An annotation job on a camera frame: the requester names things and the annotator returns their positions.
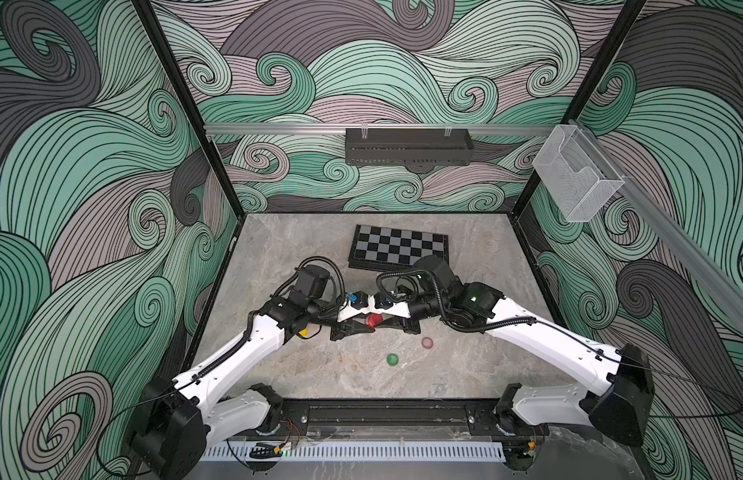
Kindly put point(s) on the pink jar lid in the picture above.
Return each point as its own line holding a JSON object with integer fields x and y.
{"x": 427, "y": 343}

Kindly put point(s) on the black white chessboard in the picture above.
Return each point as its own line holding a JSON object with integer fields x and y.
{"x": 383, "y": 249}

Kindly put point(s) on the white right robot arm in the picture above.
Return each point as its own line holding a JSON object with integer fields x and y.
{"x": 613, "y": 388}

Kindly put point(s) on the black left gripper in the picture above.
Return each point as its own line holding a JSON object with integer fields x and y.
{"x": 339, "y": 327}

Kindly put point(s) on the red paint jar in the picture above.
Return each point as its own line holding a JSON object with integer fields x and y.
{"x": 373, "y": 320}

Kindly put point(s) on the black wall shelf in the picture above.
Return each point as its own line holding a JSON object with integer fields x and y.
{"x": 419, "y": 149}

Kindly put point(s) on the clear plastic wall bin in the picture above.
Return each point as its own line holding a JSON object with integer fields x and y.
{"x": 577, "y": 172}

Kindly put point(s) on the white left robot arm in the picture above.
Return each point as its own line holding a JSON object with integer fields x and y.
{"x": 175, "y": 419}

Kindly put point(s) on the white ventilated front strip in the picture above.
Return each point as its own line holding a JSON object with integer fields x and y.
{"x": 365, "y": 451}

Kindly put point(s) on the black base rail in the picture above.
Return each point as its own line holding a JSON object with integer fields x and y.
{"x": 471, "y": 417}

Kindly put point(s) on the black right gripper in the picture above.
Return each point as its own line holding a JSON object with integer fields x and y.
{"x": 401, "y": 324}

